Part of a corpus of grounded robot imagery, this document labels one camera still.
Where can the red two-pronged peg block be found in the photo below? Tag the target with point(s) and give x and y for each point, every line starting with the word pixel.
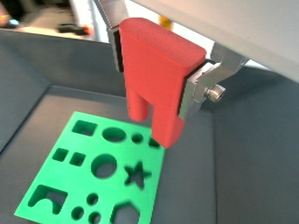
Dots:
pixel 159 59

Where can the green-taped gripper right finger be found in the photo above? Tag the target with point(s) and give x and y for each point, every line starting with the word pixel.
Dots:
pixel 203 82

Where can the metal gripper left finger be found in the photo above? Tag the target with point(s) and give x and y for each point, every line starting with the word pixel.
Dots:
pixel 113 12

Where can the green shape-sorting board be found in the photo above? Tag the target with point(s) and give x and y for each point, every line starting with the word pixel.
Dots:
pixel 99 177

